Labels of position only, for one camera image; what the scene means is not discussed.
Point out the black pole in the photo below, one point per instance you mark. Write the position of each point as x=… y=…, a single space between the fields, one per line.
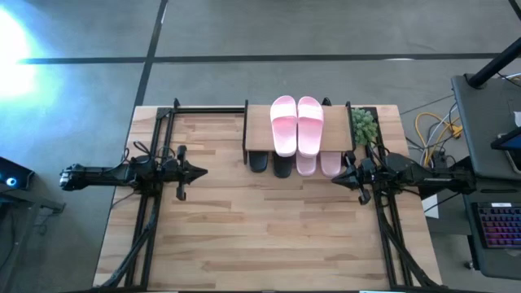
x=494 y=65

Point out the white paper sheet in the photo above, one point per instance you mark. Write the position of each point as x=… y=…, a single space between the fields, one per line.
x=430 y=206

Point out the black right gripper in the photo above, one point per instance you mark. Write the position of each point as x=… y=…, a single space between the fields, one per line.
x=366 y=173

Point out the backlit computer keyboard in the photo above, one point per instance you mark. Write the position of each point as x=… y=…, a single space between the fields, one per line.
x=500 y=226

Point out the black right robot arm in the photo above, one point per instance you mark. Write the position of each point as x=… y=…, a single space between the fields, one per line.
x=431 y=177

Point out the wooden shelf with black legs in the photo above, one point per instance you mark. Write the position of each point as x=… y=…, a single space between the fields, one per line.
x=256 y=130

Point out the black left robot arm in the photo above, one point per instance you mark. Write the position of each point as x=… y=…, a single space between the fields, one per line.
x=93 y=177

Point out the black tablet screen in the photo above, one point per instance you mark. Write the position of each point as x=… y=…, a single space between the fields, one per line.
x=506 y=142

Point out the black rubber slide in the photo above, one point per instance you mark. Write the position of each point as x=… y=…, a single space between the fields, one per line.
x=259 y=162
x=283 y=166

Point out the grey workstation desk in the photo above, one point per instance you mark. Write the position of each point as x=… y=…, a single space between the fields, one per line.
x=484 y=122

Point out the green artificial plant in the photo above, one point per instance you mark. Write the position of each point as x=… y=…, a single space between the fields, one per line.
x=364 y=126

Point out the pink rubber slide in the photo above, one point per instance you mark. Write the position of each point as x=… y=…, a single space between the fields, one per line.
x=310 y=130
x=306 y=164
x=330 y=164
x=283 y=130

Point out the black device with blue light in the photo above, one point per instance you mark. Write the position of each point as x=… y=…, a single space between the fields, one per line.
x=16 y=175

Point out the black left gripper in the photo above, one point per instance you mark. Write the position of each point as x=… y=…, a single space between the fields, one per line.
x=171 y=171

